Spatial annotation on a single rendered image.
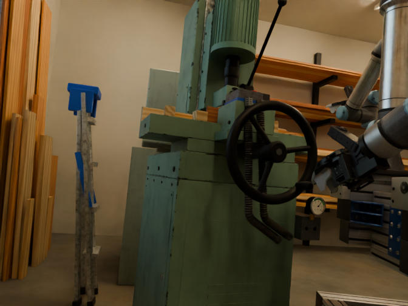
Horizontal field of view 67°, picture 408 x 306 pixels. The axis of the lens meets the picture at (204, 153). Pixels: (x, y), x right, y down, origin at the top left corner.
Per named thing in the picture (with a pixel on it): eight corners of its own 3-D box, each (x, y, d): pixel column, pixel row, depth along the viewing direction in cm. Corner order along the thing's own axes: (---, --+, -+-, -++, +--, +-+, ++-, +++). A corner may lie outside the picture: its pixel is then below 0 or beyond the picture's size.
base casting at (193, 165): (176, 178, 94) (179, 149, 94) (145, 173, 148) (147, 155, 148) (298, 189, 109) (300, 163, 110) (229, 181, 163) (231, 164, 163)
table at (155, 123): (153, 129, 82) (156, 106, 83) (137, 138, 111) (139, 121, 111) (333, 153, 103) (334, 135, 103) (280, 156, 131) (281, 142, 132)
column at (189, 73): (181, 156, 130) (197, -6, 136) (169, 157, 151) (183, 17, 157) (229, 161, 138) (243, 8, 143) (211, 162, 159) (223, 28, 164)
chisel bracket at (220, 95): (224, 107, 113) (227, 84, 113) (210, 113, 126) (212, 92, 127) (243, 110, 115) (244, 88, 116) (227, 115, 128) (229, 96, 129)
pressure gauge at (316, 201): (309, 220, 102) (311, 196, 103) (302, 218, 106) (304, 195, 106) (325, 221, 104) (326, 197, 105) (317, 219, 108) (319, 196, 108)
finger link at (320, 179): (307, 198, 80) (331, 183, 72) (302, 178, 83) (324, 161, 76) (317, 200, 81) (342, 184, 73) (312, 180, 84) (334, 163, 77)
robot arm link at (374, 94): (371, 104, 158) (372, 87, 159) (356, 108, 169) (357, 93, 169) (384, 105, 160) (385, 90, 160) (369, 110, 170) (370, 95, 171)
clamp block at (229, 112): (232, 129, 90) (234, 99, 91) (214, 133, 103) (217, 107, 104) (275, 135, 95) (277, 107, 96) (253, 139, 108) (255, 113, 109)
